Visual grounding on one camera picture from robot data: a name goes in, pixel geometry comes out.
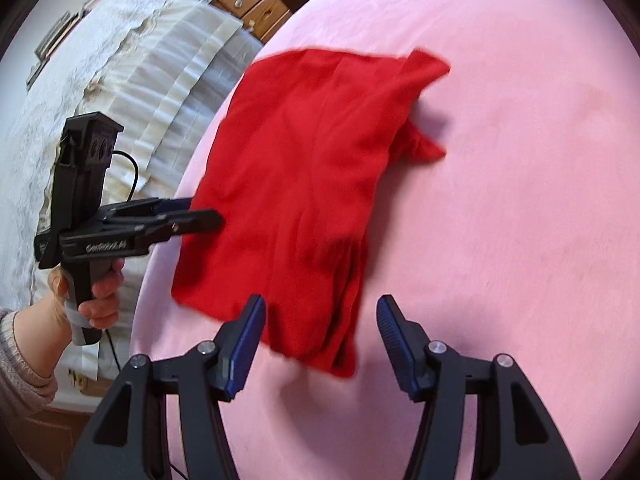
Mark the red long-sleeved shirt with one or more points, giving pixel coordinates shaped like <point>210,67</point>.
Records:
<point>300,160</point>

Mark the person's left hand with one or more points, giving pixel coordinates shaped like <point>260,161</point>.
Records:
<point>107,295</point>

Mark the white lace furniture cover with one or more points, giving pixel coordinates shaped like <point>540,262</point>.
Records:
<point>150,60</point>

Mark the wooden desk with drawers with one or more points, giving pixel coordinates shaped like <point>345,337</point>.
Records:
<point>255,5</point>

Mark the pink bed blanket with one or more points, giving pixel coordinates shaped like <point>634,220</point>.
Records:
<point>500,160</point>

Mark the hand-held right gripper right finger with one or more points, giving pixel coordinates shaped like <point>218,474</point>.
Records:
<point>395,340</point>

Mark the person's left forearm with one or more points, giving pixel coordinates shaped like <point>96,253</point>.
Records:
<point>30,330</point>

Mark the stack of books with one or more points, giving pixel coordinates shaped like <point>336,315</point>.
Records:
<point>52,42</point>

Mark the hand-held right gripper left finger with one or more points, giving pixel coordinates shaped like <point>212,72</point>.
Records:
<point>245,345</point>

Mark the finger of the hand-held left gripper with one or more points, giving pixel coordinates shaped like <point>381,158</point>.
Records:
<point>200,220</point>
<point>175,204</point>

